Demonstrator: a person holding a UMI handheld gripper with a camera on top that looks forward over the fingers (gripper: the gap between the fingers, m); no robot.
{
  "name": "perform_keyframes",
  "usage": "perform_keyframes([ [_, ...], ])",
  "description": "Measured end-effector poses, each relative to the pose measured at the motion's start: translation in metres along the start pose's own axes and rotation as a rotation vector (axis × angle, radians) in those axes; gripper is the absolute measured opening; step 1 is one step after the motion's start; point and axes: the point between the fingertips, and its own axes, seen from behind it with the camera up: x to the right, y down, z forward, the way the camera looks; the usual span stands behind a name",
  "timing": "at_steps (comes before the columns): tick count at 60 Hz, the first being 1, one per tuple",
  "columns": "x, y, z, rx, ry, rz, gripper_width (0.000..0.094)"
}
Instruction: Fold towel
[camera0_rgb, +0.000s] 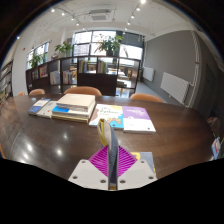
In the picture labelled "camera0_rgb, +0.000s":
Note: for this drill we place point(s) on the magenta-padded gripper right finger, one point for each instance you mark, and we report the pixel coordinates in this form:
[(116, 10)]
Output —
[(135, 173)]

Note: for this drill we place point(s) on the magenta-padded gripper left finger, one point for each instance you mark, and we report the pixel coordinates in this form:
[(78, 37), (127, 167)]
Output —
[(88, 173)]

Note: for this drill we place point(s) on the purple and white book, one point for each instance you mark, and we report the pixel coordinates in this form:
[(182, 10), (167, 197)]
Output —
[(137, 119)]

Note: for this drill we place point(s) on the yellowish book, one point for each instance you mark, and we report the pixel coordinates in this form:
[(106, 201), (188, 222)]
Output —
[(70, 118)]

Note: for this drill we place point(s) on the colourful illustrated book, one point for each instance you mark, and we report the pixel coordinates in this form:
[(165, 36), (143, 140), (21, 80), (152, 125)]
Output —
[(111, 113)]

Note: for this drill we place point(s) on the blue-covered book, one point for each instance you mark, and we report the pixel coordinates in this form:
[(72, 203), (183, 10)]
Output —
[(65, 110)]

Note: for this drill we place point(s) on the white thin book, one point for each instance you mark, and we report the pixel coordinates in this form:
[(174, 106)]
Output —
[(46, 110)]

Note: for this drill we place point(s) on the orange upholstered chair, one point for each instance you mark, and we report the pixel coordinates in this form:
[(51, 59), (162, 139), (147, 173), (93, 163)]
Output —
[(82, 90), (21, 94), (146, 97), (1, 151), (36, 91)]

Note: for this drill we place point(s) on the dark blue book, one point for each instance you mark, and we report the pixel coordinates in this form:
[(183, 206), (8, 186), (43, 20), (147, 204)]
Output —
[(38, 106)]

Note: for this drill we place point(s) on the blue and red magazine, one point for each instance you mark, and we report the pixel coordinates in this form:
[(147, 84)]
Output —
[(216, 147)]

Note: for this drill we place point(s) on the dark open shelf unit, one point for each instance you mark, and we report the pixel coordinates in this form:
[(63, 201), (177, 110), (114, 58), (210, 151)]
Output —
[(95, 83)]

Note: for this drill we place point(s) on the large white radiator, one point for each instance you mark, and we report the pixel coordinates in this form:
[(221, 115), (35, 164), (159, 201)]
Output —
[(175, 86)]

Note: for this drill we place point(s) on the small white radiator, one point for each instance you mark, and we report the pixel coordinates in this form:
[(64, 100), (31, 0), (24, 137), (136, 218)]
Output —
[(148, 73)]

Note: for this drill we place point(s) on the small potted plant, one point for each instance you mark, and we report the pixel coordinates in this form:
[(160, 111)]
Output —
[(37, 59)]

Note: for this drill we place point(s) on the medium potted plant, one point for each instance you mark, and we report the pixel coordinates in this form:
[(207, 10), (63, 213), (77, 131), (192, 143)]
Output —
[(64, 48)]

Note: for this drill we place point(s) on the large leafy potted plant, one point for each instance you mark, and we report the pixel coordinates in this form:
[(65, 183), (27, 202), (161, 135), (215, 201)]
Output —
[(108, 43)]

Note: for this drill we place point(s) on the ceiling air conditioner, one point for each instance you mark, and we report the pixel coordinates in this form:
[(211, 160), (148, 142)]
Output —
[(99, 15)]

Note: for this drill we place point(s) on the ceiling lights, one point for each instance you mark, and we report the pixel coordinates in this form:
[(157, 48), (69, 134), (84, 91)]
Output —
[(142, 1)]

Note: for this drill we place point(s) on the tall wall bookshelf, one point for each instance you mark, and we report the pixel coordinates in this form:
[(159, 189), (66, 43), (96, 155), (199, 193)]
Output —
[(5, 83)]

